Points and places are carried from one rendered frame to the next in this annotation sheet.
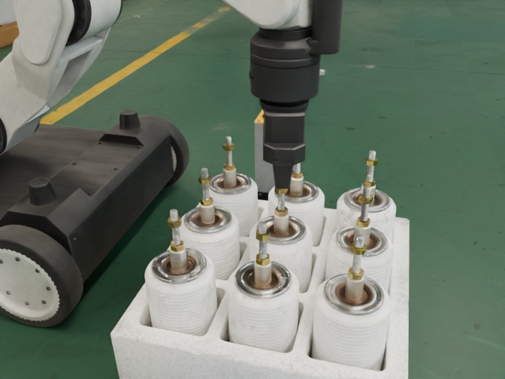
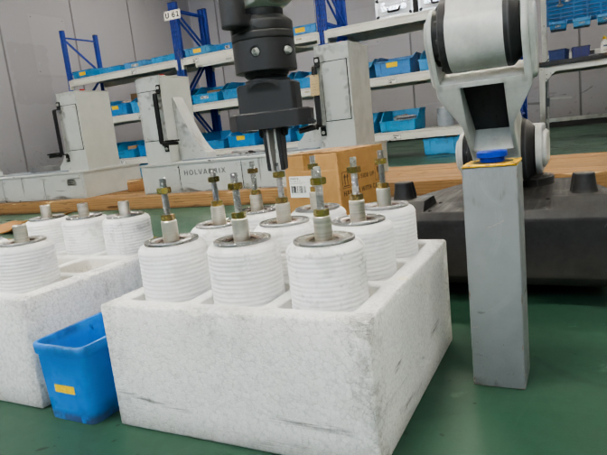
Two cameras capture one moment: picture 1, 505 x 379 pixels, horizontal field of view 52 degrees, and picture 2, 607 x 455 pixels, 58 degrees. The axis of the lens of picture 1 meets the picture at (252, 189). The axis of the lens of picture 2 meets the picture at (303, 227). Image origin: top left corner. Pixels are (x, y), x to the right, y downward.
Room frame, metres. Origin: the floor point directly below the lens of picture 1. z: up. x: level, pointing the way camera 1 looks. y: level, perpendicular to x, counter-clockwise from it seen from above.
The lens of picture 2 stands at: (0.84, -0.83, 0.39)
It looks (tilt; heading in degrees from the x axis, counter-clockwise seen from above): 10 degrees down; 102
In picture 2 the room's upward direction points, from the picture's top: 6 degrees counter-clockwise
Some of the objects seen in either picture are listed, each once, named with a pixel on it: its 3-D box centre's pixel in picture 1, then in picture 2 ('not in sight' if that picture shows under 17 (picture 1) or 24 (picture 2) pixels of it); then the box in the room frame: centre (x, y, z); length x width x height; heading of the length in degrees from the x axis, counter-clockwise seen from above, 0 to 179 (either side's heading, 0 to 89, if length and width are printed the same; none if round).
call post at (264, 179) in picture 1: (274, 186); (497, 273); (0.94, -0.05, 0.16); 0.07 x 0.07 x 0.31; 75
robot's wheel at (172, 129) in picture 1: (152, 152); not in sight; (1.24, 0.27, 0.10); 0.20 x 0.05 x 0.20; 75
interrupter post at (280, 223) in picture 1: (281, 222); (283, 213); (0.64, -0.04, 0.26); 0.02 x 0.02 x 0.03
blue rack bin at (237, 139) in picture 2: not in sight; (251, 135); (-0.98, 5.41, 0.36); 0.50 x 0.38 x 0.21; 75
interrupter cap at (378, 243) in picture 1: (361, 241); (242, 240); (0.61, -0.16, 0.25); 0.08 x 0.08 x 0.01
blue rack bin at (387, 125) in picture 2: not in sight; (403, 119); (0.77, 4.93, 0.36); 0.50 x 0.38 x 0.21; 76
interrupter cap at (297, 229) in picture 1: (281, 229); (284, 222); (0.64, -0.04, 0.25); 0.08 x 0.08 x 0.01
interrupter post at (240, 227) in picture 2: (361, 233); (240, 230); (0.61, -0.16, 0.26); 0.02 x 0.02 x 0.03
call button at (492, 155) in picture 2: not in sight; (491, 157); (0.94, -0.05, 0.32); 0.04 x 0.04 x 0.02
